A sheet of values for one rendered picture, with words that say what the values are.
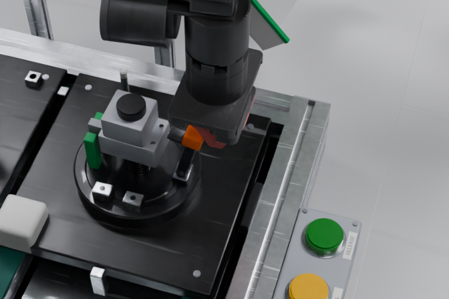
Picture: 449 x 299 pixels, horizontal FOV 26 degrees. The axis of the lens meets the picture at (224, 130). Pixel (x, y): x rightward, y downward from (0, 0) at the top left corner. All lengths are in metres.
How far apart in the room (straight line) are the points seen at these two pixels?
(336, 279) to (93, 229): 0.26
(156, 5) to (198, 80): 0.09
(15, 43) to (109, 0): 0.42
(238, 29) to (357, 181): 0.44
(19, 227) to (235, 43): 0.34
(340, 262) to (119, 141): 0.26
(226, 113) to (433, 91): 0.49
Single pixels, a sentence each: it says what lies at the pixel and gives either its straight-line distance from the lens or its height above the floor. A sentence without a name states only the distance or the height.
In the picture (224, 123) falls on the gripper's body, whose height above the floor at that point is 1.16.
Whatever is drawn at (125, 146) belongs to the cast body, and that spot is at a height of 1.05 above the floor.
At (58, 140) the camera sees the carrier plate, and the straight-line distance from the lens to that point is 1.12.
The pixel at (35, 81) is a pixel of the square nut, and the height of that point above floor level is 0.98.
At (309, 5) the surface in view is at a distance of 1.41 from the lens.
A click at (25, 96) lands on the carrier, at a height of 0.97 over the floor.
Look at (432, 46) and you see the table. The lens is 1.38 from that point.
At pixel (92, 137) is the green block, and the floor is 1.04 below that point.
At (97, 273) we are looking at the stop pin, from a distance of 1.03.
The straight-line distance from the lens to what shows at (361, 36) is 1.37.
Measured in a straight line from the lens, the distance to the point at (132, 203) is 1.02.
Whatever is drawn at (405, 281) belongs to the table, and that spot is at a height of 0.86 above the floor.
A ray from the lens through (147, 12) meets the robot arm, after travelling 0.83.
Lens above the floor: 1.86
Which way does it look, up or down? 53 degrees down
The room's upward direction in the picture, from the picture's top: straight up
